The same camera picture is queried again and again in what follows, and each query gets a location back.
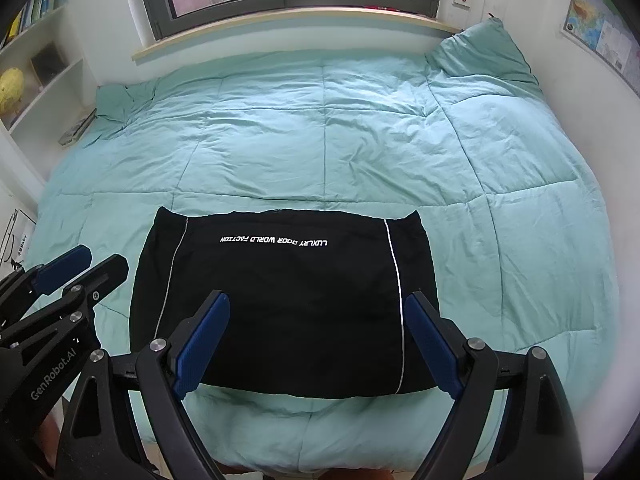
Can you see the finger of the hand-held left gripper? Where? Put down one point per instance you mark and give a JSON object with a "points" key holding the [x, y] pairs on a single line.
{"points": [[65, 262], [100, 277]]}

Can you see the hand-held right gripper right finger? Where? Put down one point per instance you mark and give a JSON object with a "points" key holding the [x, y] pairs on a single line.
{"points": [[435, 345]]}

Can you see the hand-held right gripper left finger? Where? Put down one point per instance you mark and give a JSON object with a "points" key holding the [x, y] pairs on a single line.
{"points": [[200, 345]]}

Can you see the black garment with white piping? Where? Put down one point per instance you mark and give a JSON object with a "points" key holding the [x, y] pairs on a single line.
{"points": [[300, 300]]}

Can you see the white paper sheet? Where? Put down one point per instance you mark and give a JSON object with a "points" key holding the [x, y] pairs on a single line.
{"points": [[20, 240]]}

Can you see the white bookshelf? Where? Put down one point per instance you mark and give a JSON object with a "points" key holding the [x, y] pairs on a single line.
{"points": [[70, 90]]}

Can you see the yellow plush toy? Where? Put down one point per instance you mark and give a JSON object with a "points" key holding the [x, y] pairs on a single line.
{"points": [[10, 92]]}

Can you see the mint green quilt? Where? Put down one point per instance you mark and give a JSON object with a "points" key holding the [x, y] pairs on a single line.
{"points": [[350, 135]]}

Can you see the row of books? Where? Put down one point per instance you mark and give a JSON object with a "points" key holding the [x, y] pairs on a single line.
{"points": [[40, 2]]}

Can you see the mint green pillow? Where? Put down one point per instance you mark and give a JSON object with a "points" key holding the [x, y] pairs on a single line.
{"points": [[485, 52]]}

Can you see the wooden window sill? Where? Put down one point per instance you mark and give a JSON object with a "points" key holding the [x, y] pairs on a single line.
{"points": [[280, 25]]}

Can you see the dark picture frame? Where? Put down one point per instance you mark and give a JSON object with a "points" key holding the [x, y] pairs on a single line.
{"points": [[49, 64]]}

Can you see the wall map poster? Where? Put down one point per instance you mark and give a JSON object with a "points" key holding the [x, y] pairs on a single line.
{"points": [[605, 30]]}

